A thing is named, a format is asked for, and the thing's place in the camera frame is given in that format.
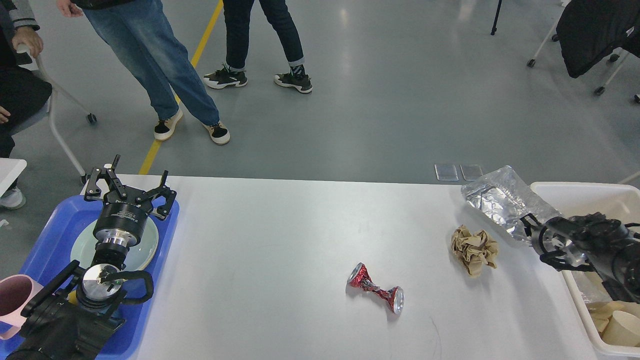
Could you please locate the pink ceramic mug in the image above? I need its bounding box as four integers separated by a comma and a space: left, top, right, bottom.
0, 274, 43, 340

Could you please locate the large foil tray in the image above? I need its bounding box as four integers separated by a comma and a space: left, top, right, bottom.
571, 271, 611, 304

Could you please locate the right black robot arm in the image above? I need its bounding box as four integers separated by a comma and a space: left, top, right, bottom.
520, 212, 640, 303

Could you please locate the white side table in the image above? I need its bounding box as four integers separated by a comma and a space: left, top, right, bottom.
0, 158, 28, 196

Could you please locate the white office chair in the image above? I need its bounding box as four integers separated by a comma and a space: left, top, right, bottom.
11, 43, 98, 185

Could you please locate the teal ceramic mug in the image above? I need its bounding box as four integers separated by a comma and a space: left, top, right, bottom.
67, 290, 78, 306

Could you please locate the white paper cup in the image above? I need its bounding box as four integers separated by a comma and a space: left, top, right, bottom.
601, 310, 640, 347

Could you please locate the small foil sheet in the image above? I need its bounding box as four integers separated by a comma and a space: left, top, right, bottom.
461, 165, 562, 244

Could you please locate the crushed red soda can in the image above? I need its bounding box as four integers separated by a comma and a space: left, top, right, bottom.
347, 262, 405, 315

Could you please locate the green ceramic plate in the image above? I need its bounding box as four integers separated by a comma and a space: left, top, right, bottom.
70, 218, 159, 271

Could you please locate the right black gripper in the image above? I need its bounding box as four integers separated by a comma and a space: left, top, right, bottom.
519, 213, 595, 272

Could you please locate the chair with black jacket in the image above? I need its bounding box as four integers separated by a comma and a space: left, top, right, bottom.
546, 0, 640, 96

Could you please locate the beige plastic bin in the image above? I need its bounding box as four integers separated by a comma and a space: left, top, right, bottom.
530, 182, 640, 360

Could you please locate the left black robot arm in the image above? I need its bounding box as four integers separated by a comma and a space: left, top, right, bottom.
7, 155, 177, 360

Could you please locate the blue plastic tray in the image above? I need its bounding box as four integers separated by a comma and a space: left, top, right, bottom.
20, 195, 180, 360

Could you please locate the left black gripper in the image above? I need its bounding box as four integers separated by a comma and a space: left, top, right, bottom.
84, 154, 178, 247

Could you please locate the crumpled brown paper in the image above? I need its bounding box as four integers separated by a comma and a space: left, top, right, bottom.
450, 225, 499, 278

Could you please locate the seated person in black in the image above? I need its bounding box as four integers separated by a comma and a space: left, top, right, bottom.
0, 0, 53, 211

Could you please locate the person in blue jeans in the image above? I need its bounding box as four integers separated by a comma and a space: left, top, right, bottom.
56, 0, 231, 145

